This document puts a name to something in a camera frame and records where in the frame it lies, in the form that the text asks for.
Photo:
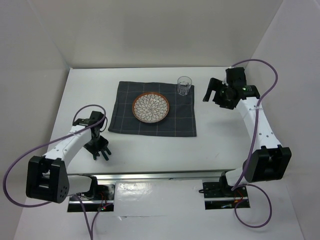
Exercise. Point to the floral patterned ceramic plate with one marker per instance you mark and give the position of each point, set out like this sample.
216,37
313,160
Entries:
150,107

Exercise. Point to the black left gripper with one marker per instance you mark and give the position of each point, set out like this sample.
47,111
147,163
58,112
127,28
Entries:
103,144

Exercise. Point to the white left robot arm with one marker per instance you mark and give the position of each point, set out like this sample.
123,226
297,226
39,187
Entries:
47,177

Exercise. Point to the dark grey checked cloth napkin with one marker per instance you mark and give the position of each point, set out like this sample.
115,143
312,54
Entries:
179,122

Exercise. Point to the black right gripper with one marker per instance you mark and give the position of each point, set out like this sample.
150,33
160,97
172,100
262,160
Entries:
214,83

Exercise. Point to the clear drinking glass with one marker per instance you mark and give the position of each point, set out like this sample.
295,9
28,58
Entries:
184,84

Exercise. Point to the aluminium front table rail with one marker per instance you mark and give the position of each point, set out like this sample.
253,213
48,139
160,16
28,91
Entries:
204,175

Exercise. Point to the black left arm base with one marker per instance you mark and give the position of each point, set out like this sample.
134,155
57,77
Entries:
103,193

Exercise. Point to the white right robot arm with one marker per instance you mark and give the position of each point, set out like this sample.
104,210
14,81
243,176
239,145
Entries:
267,159

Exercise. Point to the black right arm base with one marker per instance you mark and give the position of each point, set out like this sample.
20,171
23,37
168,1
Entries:
215,190

